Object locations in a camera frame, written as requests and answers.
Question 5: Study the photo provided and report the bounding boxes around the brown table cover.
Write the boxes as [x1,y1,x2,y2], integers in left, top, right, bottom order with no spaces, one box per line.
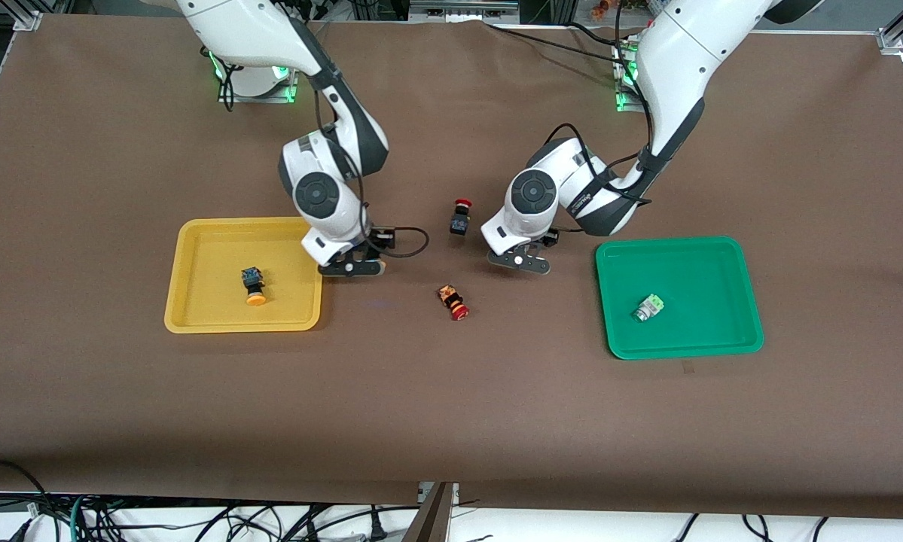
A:
[0,14,903,520]

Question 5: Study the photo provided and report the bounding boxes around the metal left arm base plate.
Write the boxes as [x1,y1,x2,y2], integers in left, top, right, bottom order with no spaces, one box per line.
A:
[613,36,648,114]

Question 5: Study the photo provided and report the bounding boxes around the red button orange body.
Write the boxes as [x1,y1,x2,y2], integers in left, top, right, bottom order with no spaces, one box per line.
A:
[437,284,471,321]

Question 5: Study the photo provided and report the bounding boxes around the aluminium rail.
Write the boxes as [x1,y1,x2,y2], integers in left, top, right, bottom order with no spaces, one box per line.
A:
[409,0,521,21]

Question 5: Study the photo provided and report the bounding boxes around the yellow plastic tray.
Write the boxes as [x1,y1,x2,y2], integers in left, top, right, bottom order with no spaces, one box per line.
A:
[164,217,328,334]

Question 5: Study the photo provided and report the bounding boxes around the black floor cable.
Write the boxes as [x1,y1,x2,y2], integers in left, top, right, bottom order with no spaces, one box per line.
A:
[0,458,54,528]

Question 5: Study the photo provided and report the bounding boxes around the yellow push button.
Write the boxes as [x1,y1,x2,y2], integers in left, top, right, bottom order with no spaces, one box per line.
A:
[241,265,267,306]

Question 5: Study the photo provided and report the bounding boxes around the aluminium frame profile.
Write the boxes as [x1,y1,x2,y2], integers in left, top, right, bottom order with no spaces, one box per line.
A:
[417,482,459,542]

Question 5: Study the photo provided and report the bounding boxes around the green push button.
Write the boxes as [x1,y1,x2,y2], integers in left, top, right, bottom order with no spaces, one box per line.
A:
[631,294,665,323]

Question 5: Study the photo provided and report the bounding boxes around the black cable on table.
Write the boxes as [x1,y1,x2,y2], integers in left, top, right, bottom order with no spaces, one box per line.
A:
[485,21,636,67]

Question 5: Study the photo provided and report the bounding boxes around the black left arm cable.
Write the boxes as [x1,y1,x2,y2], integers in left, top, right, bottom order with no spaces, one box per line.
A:
[545,0,657,204]

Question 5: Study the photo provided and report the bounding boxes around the teal cable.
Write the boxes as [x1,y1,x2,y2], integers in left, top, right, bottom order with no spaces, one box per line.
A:
[69,495,90,542]

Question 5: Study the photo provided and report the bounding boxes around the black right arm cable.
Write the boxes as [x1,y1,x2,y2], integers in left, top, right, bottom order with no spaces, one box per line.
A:
[312,68,432,260]

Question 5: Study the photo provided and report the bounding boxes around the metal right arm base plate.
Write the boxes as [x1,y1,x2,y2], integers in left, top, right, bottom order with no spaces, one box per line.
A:
[209,45,301,105]

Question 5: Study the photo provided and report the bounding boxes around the green plastic tray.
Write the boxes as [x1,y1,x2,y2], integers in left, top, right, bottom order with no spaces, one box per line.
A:
[595,236,765,361]

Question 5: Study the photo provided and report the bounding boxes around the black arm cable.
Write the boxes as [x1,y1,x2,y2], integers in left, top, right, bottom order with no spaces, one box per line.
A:
[545,0,657,204]
[312,68,432,260]

